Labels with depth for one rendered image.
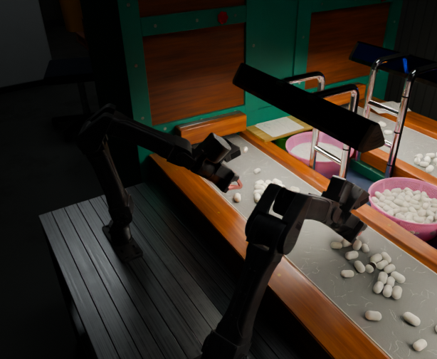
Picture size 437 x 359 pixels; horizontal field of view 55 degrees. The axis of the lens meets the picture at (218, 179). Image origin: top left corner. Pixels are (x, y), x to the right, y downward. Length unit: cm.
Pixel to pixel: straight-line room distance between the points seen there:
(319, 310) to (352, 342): 10
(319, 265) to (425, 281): 26
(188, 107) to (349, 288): 93
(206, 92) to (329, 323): 103
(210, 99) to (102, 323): 96
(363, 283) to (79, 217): 95
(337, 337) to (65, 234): 91
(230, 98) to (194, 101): 17
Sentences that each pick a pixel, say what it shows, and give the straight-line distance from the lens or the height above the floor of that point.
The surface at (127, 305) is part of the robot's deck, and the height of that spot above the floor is 67.
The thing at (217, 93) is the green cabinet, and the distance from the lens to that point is 172.
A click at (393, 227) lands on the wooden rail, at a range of 133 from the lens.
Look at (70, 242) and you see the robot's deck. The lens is 144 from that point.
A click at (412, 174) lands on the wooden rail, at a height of 76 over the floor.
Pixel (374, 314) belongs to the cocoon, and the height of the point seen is 76.
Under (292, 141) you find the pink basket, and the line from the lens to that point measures 177.
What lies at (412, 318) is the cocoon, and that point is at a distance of 109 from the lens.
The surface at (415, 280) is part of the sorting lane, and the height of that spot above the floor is 74.
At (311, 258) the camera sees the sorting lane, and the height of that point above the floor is 74.
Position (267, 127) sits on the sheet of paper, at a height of 78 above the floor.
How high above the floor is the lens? 153
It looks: 32 degrees down
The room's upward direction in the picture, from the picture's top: 1 degrees counter-clockwise
